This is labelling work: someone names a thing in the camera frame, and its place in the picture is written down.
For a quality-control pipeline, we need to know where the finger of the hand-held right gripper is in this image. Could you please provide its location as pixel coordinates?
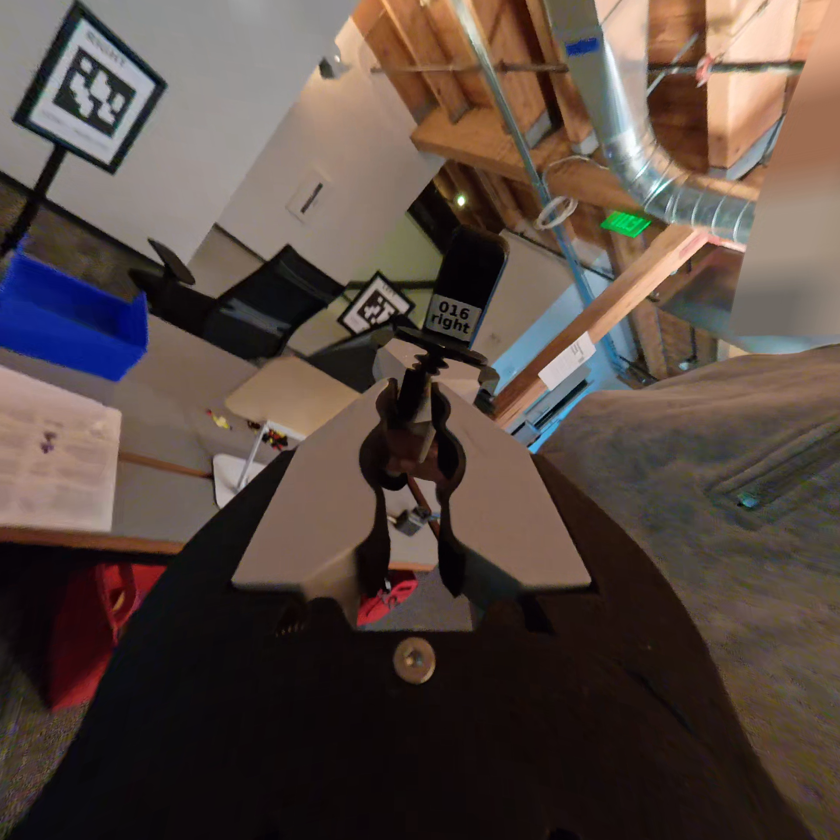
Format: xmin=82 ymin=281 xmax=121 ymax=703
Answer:
xmin=410 ymin=363 xmax=501 ymax=463
xmin=377 ymin=341 xmax=422 ymax=424

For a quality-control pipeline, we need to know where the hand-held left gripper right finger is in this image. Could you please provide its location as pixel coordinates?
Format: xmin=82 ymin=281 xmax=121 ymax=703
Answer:
xmin=430 ymin=381 xmax=593 ymax=632

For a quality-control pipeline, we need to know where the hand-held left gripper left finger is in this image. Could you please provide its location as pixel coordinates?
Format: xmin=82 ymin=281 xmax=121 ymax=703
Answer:
xmin=230 ymin=377 xmax=400 ymax=631

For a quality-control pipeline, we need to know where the person's right hand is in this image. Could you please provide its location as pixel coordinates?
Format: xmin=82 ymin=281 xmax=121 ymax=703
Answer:
xmin=386 ymin=428 xmax=450 ymax=491

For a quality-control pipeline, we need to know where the framed marker sign on stand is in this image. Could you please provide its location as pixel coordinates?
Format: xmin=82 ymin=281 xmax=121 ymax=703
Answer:
xmin=336 ymin=270 xmax=416 ymax=337
xmin=0 ymin=0 xmax=168 ymax=258

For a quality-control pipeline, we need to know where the red printed object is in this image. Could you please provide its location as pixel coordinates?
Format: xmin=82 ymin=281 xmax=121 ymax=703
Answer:
xmin=356 ymin=576 xmax=419 ymax=627

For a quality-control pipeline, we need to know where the white paper label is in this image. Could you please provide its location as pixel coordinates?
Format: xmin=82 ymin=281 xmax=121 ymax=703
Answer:
xmin=538 ymin=331 xmax=598 ymax=391

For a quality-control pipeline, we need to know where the metal ceiling conduit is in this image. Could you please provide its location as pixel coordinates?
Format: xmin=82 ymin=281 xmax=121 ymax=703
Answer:
xmin=453 ymin=0 xmax=621 ymax=355

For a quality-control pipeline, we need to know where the green exit sign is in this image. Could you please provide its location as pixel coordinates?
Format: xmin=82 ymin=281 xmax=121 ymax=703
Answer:
xmin=599 ymin=210 xmax=652 ymax=239

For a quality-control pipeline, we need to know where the black office chair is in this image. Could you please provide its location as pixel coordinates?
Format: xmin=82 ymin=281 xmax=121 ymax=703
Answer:
xmin=128 ymin=238 xmax=345 ymax=363

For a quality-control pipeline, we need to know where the person's grey sweatshirt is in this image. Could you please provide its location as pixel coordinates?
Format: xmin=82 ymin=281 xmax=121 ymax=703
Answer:
xmin=541 ymin=344 xmax=840 ymax=840

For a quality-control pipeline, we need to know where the red crate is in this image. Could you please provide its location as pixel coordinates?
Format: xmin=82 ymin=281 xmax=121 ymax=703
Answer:
xmin=45 ymin=563 xmax=168 ymax=713

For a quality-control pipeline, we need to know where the white instruction sheet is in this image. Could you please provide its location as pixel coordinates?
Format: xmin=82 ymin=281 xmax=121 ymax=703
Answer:
xmin=0 ymin=366 xmax=123 ymax=534

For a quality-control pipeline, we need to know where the blue plastic bin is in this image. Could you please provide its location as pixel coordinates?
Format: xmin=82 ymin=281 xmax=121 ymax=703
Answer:
xmin=0 ymin=249 xmax=149 ymax=383

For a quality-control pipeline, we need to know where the white coiled cable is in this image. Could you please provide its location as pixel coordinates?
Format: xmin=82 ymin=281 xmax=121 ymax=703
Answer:
xmin=535 ymin=196 xmax=578 ymax=231

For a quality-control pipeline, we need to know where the silver ventilation duct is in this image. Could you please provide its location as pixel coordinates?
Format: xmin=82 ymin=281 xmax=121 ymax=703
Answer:
xmin=541 ymin=0 xmax=765 ymax=245

